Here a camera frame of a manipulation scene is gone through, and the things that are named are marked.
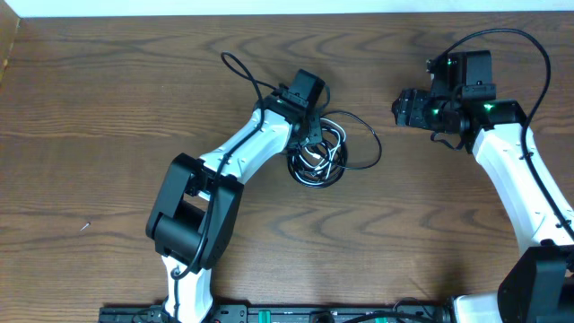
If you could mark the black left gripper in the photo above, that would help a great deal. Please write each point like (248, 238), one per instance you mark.
(317, 136)

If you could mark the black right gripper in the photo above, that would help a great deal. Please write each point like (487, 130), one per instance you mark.
(410, 111)

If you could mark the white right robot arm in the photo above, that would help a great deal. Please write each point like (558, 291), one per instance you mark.
(462, 101)

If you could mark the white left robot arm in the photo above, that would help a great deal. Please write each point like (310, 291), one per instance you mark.
(194, 214)

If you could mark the small white debris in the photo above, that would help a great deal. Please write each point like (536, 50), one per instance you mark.
(84, 226)

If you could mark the cardboard panel left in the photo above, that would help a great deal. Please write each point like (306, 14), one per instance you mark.
(9, 25)

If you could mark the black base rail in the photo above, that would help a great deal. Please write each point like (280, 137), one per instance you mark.
(407, 310)

